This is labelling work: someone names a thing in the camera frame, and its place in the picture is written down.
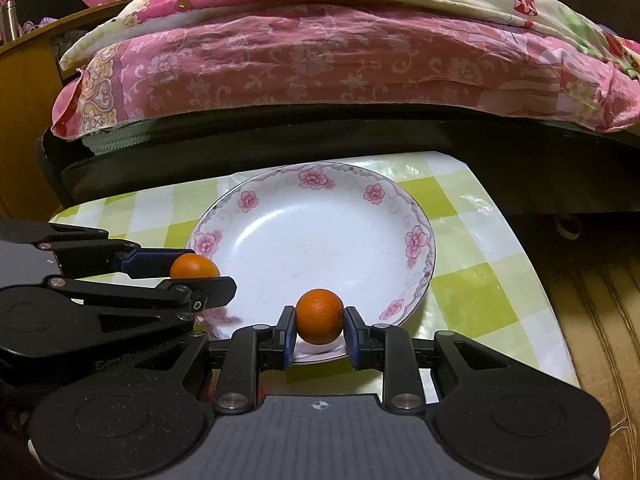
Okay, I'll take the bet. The white floral porcelain plate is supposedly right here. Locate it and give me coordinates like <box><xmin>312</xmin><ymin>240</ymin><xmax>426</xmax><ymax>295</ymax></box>
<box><xmin>186</xmin><ymin>162</ymin><xmax>436</xmax><ymax>339</ymax></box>

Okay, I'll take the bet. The pink floral quilt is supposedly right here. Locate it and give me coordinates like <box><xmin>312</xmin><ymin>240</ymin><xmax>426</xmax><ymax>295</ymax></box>
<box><xmin>52</xmin><ymin>0</ymin><xmax>639</xmax><ymax>140</ymax></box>

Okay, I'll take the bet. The green white checkered tablecloth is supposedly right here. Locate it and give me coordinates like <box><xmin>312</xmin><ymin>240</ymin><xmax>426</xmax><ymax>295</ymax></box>
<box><xmin>52</xmin><ymin>152</ymin><xmax>578</xmax><ymax>385</ymax></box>

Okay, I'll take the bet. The metal thermos bottle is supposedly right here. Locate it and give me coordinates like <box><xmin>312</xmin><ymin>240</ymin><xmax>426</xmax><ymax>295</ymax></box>
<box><xmin>0</xmin><ymin>0</ymin><xmax>21</xmax><ymax>44</ymax></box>

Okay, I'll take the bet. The orange kumquat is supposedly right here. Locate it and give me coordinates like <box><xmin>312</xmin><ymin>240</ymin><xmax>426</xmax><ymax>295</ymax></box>
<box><xmin>295</xmin><ymin>288</ymin><xmax>344</xmax><ymax>346</ymax></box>
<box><xmin>169</xmin><ymin>254</ymin><xmax>220</xmax><ymax>280</ymax></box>

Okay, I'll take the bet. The dark bed frame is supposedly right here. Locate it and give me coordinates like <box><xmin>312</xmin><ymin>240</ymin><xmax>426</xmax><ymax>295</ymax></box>
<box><xmin>36</xmin><ymin>104</ymin><xmax>639</xmax><ymax>214</ymax></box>

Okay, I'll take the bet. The brown wooden cabinet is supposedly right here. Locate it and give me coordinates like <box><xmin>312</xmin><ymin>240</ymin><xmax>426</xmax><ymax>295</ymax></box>
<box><xmin>0</xmin><ymin>0</ymin><xmax>129</xmax><ymax>220</ymax></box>

